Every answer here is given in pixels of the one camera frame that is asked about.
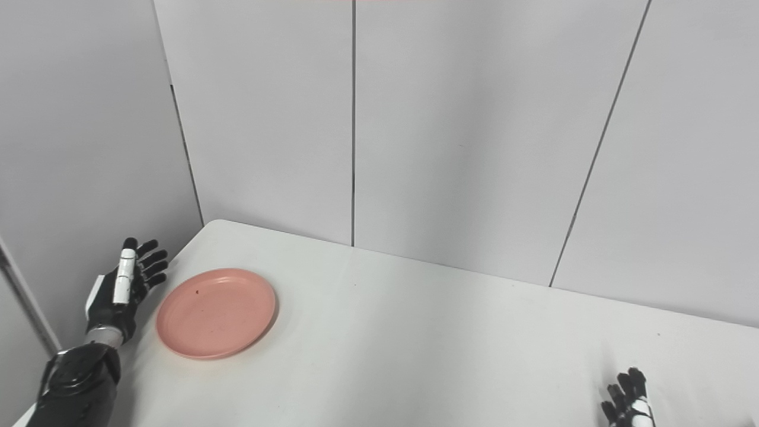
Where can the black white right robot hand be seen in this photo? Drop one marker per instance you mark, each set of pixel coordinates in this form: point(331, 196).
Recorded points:
point(628, 409)

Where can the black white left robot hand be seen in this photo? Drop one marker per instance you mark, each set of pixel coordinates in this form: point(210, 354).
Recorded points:
point(109, 308)

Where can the pink round plate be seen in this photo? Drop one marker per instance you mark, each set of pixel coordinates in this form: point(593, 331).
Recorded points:
point(216, 313)

